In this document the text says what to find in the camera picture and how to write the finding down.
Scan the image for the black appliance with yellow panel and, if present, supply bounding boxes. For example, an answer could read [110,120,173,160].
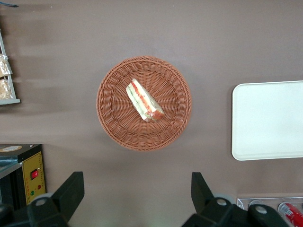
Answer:
[0,143,47,211]

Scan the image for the bagged bread snack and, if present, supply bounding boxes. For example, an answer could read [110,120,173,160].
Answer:
[0,53,12,78]
[0,79,14,100]

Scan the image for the plastic-wrapped triangle sandwich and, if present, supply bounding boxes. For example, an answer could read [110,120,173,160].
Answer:
[125,78,165,123]

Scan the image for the clear acrylic can holder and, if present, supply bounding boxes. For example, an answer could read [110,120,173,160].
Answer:
[236,197,303,227]

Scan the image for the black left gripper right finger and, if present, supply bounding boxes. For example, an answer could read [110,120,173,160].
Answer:
[181,172,291,227]

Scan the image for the white rectangular tray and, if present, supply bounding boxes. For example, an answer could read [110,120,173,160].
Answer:
[231,80,303,161]

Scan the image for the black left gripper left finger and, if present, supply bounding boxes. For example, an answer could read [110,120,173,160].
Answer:
[0,171,85,227]

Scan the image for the round brown wicker basket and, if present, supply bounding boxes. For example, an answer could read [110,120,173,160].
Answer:
[96,55,192,152]

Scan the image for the grey metal display shelf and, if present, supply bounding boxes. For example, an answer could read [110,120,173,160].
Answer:
[0,28,21,106]

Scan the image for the red soda can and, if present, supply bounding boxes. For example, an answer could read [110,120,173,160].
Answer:
[278,202,303,227]

